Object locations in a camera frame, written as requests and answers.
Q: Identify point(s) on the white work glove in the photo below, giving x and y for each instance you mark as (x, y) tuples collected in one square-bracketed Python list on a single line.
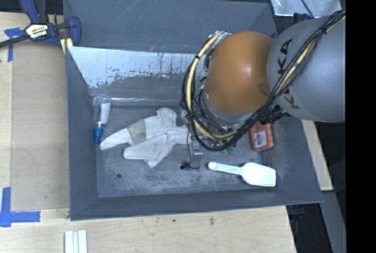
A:
[(152, 134)]

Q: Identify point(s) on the white plastic scoop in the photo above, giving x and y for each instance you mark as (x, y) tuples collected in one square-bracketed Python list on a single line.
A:
[(255, 174)]

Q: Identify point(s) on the orange packet with barcode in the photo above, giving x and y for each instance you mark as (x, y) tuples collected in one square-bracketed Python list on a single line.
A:
[(262, 138)]

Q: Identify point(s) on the clear plastic bottle blue cap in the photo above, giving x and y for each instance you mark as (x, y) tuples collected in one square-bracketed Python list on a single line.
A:
[(104, 112)]

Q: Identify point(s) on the grey metal bin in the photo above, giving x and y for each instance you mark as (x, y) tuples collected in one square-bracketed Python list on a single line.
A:
[(164, 26)]

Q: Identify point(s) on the pale wood flat board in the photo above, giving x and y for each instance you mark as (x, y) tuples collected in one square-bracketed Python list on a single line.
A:
[(38, 128)]

